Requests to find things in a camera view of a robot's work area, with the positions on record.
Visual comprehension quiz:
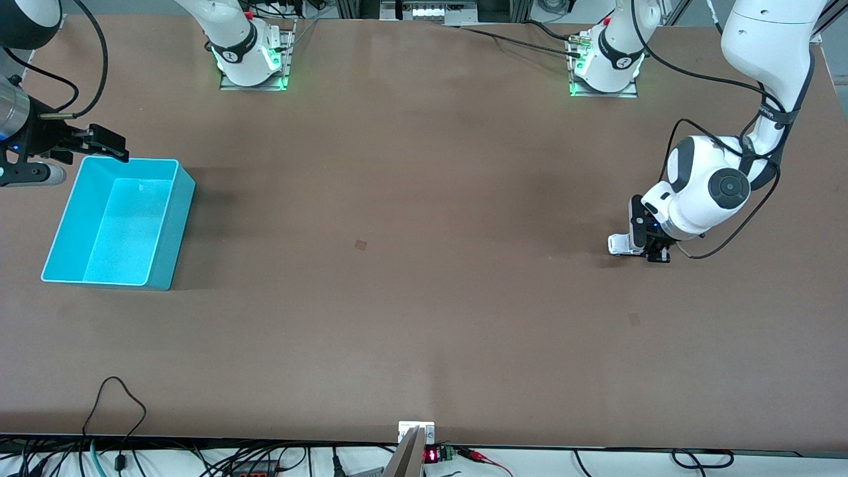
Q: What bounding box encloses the thin black looped cable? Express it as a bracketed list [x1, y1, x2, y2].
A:
[81, 376, 148, 477]

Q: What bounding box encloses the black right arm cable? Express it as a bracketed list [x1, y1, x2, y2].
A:
[0, 0, 110, 121]

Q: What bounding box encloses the lit electronics box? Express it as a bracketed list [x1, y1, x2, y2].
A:
[397, 0, 479, 22]

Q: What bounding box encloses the black table cable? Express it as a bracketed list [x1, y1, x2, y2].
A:
[457, 25, 578, 57]

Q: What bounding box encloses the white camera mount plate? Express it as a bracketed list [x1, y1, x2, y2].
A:
[398, 421, 436, 445]

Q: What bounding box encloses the black coiled cable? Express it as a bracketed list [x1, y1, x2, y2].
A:
[573, 449, 735, 471]

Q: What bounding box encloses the cyan plastic bin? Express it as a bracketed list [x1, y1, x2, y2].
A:
[41, 156, 197, 292]

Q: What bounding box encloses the white jeep toy black roof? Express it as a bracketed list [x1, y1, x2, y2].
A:
[608, 234, 647, 257]

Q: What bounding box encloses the red clip lead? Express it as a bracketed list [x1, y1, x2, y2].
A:
[456, 448, 514, 477]

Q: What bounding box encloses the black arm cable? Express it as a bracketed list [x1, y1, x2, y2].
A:
[0, 0, 110, 121]
[629, 0, 819, 260]

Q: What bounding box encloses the grey aluminium mount bar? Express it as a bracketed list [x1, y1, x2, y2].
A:
[383, 426, 425, 477]

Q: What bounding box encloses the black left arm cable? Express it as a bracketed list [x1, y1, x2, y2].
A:
[629, 0, 819, 260]

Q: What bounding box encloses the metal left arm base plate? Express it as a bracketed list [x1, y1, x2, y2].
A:
[567, 36, 639, 99]

